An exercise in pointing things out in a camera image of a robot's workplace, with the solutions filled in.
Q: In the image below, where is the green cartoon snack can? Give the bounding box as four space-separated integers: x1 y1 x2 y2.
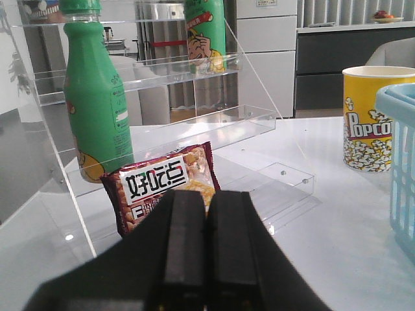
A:
184 0 226 74

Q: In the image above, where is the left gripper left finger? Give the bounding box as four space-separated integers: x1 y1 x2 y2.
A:
146 190 206 310

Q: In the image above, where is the maroon peanut snack packet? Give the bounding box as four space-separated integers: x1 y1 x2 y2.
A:
101 141 220 237

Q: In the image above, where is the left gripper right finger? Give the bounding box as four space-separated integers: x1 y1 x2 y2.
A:
206 190 330 310

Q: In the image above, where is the white drawer cabinet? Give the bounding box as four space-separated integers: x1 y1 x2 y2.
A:
236 0 297 117

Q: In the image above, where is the white shelf with dark drawers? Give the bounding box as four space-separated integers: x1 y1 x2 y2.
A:
294 1 414 111

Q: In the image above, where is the fruit plate on shelf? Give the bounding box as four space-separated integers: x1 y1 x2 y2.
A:
371 10 403 23

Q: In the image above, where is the light blue plastic basket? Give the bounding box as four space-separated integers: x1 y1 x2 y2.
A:
375 83 414 260

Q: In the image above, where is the left clear acrylic shelf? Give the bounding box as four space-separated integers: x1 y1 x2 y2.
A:
1 1 314 249

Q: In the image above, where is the green drink bottle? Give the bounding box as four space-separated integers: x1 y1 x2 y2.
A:
59 1 134 183

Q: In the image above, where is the beige sofa chair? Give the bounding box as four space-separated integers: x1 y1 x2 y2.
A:
365 38 414 68

